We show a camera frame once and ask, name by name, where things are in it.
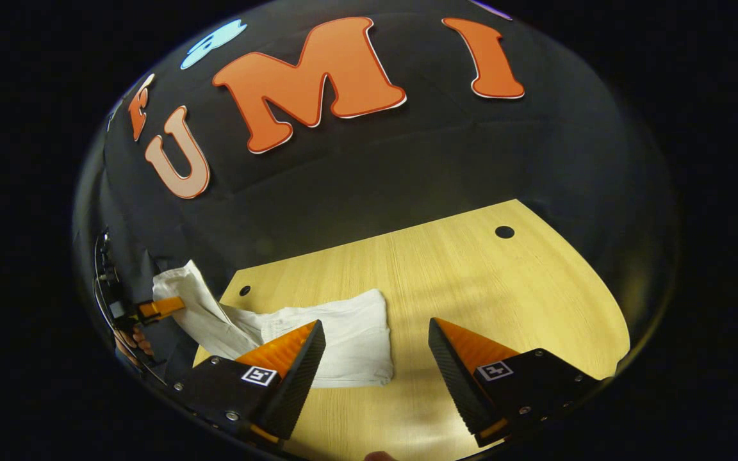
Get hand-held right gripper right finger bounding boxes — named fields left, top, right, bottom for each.
left=428, top=317, right=602, bottom=449

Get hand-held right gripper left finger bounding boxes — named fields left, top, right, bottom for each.
left=170, top=319, right=327, bottom=449

